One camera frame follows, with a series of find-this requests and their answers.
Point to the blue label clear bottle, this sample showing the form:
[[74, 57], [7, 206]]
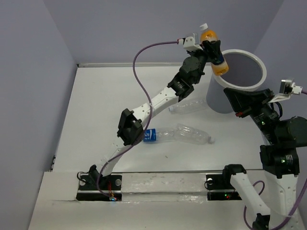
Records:
[[159, 135]]

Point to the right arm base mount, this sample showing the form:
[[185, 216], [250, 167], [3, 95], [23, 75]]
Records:
[[218, 189]]

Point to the white foam front panel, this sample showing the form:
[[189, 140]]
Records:
[[153, 183]]

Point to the crushed clear bottle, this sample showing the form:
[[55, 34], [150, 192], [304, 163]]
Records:
[[192, 135]]

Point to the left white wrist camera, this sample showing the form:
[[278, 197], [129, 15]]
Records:
[[190, 43]]

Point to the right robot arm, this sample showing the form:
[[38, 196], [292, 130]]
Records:
[[279, 160]]

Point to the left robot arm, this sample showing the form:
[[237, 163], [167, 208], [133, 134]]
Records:
[[133, 123]]

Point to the clear bottle near bin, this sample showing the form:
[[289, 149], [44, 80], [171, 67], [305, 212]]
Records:
[[188, 106]]

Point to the grey round bin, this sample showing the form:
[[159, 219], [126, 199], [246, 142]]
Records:
[[246, 72]]

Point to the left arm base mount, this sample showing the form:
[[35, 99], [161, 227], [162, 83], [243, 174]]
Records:
[[111, 188]]

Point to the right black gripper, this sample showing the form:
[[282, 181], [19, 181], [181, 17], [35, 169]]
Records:
[[243, 99]]

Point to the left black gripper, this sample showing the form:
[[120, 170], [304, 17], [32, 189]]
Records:
[[213, 49]]

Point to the orange juice bottle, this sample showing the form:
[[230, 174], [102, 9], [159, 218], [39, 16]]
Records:
[[210, 35]]

